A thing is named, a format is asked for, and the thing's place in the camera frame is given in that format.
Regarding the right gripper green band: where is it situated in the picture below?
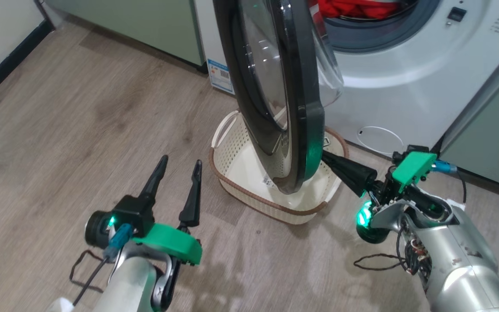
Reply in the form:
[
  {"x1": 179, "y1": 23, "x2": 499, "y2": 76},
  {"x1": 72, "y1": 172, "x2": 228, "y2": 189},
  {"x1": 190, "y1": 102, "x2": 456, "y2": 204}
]
[{"x1": 321, "y1": 149, "x2": 437, "y2": 204}]

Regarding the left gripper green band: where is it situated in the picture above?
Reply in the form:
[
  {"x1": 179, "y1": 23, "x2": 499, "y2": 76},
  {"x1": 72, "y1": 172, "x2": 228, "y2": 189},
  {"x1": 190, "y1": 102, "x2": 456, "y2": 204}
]
[{"x1": 132, "y1": 155, "x2": 202, "y2": 266}]

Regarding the black round glass washer door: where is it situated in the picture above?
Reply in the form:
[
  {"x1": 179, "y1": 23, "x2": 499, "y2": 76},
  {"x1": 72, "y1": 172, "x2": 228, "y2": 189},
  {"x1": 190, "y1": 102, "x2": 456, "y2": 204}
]
[{"x1": 213, "y1": 0, "x2": 344, "y2": 195}]

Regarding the red and white garment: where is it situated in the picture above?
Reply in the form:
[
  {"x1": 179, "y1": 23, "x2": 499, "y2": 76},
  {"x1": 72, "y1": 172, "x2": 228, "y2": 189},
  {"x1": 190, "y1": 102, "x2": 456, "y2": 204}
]
[{"x1": 309, "y1": 0, "x2": 419, "y2": 20}]

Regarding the cream laundry basket brown rim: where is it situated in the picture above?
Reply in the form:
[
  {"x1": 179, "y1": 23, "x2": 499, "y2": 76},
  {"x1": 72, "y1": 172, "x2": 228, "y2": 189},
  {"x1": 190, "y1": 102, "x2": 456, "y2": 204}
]
[{"x1": 210, "y1": 110, "x2": 350, "y2": 225}]

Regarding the white front-load washing machine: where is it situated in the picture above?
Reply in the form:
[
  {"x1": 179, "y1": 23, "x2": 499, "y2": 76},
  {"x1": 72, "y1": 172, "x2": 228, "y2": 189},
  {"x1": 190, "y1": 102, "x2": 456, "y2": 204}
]
[{"x1": 193, "y1": 0, "x2": 499, "y2": 159}]

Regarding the grey rubber door gasket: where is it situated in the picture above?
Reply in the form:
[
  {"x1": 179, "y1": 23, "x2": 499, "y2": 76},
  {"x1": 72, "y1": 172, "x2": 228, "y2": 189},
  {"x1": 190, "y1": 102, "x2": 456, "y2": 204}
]
[{"x1": 321, "y1": 0, "x2": 441, "y2": 53}]

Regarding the round white filter cover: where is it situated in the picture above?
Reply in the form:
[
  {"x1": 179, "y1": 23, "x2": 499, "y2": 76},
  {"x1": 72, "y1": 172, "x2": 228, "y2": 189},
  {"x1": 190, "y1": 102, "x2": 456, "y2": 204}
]
[{"x1": 357, "y1": 127, "x2": 405, "y2": 156}]

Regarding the blue energy label sticker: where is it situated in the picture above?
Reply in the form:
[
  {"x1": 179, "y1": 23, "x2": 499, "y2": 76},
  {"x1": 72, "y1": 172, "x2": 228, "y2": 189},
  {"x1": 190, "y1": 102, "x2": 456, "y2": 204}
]
[{"x1": 207, "y1": 58, "x2": 235, "y2": 95}]

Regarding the pale green cabinet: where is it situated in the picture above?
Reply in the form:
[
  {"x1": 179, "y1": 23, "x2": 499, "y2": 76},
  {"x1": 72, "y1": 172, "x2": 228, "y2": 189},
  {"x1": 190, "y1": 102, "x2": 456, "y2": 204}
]
[
  {"x1": 44, "y1": 0, "x2": 207, "y2": 72},
  {"x1": 440, "y1": 32, "x2": 499, "y2": 193}
]

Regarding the black baseboard strip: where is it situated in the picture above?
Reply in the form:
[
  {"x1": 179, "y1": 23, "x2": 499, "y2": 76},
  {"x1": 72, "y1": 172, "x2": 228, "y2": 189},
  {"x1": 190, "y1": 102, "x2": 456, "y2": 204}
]
[{"x1": 0, "y1": 19, "x2": 55, "y2": 111}]

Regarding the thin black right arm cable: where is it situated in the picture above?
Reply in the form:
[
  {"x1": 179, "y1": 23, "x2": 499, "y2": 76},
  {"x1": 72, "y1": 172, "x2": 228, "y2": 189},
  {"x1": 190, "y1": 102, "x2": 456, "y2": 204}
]
[{"x1": 353, "y1": 230, "x2": 408, "y2": 273}]

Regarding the right camera cable blue plug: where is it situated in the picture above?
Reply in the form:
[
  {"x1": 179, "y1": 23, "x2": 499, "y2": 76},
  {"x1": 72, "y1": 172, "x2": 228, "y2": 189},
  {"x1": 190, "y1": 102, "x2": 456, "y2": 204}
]
[{"x1": 432, "y1": 160, "x2": 467, "y2": 204}]

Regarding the white cable tag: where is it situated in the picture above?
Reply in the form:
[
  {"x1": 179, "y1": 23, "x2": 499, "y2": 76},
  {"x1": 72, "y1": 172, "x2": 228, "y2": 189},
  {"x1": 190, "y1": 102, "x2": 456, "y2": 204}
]
[{"x1": 46, "y1": 297, "x2": 75, "y2": 312}]

